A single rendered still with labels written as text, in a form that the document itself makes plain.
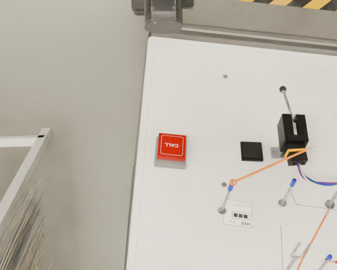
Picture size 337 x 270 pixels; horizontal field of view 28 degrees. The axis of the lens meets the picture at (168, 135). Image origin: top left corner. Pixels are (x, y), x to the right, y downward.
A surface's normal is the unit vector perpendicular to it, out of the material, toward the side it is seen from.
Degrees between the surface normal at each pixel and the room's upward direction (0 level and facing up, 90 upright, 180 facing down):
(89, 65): 0
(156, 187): 50
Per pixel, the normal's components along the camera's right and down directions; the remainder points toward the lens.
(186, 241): 0.10, -0.54
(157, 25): 0.03, 0.98
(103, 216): 0.02, 0.29
